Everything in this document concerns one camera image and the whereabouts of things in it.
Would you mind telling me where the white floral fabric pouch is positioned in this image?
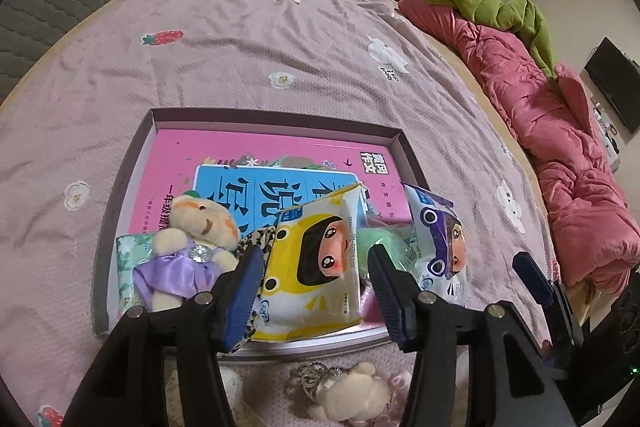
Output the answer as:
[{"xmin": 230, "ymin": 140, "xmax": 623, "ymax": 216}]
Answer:
[{"xmin": 165, "ymin": 367, "xmax": 254, "ymax": 426}]

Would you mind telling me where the pink children's book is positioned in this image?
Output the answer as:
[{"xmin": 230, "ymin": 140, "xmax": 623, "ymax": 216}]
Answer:
[{"xmin": 127, "ymin": 128, "xmax": 417, "ymax": 323}]

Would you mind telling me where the bear plush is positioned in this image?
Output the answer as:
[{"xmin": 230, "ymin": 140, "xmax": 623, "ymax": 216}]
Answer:
[{"xmin": 132, "ymin": 191, "xmax": 240, "ymax": 311}]

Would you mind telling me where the green tissue pack left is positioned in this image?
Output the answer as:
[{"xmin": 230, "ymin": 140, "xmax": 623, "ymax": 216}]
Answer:
[{"xmin": 115, "ymin": 233, "xmax": 154, "ymax": 317}]

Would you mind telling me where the green tissue pack right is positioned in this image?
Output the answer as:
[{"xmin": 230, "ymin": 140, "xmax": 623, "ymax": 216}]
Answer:
[{"xmin": 399, "ymin": 227, "xmax": 423, "ymax": 265}]

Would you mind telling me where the green blanket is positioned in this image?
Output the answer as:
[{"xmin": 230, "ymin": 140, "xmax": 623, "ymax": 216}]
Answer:
[{"xmin": 427, "ymin": 0, "xmax": 556, "ymax": 79}]

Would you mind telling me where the black wall television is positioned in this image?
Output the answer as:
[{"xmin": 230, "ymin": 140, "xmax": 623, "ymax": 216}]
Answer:
[{"xmin": 585, "ymin": 37, "xmax": 640, "ymax": 134}]

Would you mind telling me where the green round puff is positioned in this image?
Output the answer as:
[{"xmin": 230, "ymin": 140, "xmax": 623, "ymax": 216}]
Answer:
[{"xmin": 356, "ymin": 227, "xmax": 409, "ymax": 280}]

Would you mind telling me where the purple patterned bedspread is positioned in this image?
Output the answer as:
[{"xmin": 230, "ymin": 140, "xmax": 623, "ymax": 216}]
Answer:
[{"xmin": 1, "ymin": 0, "xmax": 556, "ymax": 416}]

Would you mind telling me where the yellow cartoon wet wipes pack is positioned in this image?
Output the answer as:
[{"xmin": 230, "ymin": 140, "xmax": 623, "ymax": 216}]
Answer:
[{"xmin": 253, "ymin": 182, "xmax": 362, "ymax": 343}]

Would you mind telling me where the small cream plush keychain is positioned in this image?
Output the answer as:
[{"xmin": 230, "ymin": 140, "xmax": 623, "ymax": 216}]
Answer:
[{"xmin": 290, "ymin": 361, "xmax": 412, "ymax": 426}]

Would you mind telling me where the green tissue pack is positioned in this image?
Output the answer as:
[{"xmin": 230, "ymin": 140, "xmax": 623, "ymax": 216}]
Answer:
[
  {"xmin": 399, "ymin": 227, "xmax": 423, "ymax": 265},
  {"xmin": 115, "ymin": 233, "xmax": 154, "ymax": 317}
]

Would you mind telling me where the pink quilted comforter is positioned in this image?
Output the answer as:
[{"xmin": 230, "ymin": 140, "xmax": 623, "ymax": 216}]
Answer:
[{"xmin": 399, "ymin": 0, "xmax": 639, "ymax": 296}]

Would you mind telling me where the purple cartoon wet wipes pack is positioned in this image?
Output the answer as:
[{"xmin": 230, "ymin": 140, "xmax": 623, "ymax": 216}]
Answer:
[{"xmin": 404, "ymin": 183, "xmax": 466, "ymax": 306}]

